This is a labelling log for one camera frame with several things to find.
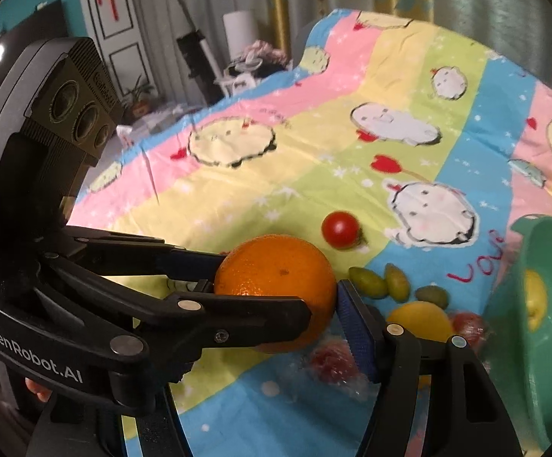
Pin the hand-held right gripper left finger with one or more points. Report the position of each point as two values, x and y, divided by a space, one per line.
154 438

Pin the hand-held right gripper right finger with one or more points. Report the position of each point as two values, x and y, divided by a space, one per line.
357 333

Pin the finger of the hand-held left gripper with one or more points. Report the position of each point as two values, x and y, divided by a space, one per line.
257 321
195 264

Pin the red candy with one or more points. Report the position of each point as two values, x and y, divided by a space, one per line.
333 366

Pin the small green fruit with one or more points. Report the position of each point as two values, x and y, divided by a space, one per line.
432 296
366 282
396 283

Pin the orange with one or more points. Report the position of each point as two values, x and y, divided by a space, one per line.
276 271

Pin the yellow lemon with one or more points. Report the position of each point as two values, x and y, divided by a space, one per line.
418 319

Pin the red fruit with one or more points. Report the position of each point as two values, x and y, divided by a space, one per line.
468 326

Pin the green plastic bowl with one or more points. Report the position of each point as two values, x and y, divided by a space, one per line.
518 381

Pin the small yellow fruit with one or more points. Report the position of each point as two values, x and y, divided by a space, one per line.
537 300

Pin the person's left hand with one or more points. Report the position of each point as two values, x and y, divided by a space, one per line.
39 389

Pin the red cherry tomato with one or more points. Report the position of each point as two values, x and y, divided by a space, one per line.
340 229

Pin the black television screen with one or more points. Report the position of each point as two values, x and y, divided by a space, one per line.
28 24

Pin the potted plant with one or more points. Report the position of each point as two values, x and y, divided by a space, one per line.
138 97

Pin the striped cartoon printed blanket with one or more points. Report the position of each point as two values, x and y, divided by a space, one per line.
304 162

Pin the white panelled door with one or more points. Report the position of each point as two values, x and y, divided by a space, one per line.
119 47

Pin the white printed bag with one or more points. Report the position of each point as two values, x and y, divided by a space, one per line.
239 81

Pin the stick vacuum cleaner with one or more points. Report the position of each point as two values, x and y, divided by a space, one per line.
192 52

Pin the pile of clothes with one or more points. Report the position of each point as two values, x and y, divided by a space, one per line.
264 52

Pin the white cylinder appliance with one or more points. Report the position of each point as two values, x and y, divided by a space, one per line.
239 31

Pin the gold curtain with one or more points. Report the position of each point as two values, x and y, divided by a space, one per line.
278 0

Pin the grey curtain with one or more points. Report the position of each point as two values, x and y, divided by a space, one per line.
495 0

